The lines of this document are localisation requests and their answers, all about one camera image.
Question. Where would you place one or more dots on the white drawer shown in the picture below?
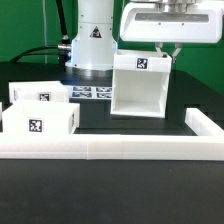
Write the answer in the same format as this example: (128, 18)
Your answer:
(42, 117)
(53, 91)

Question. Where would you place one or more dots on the white front drawer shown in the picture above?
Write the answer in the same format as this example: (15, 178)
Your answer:
(42, 117)

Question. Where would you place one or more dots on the white drawer cabinet box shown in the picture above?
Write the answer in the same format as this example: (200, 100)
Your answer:
(140, 83)

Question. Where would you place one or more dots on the marker tag sheet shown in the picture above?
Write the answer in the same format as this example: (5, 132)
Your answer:
(90, 92)

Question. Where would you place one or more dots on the white L-shaped fence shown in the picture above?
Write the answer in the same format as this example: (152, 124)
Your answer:
(206, 144)

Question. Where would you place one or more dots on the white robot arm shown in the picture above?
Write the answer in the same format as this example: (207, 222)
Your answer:
(94, 45)

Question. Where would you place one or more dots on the white rear drawer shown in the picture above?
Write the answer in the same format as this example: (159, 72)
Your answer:
(53, 91)

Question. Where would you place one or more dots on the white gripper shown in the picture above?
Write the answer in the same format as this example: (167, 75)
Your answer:
(166, 21)

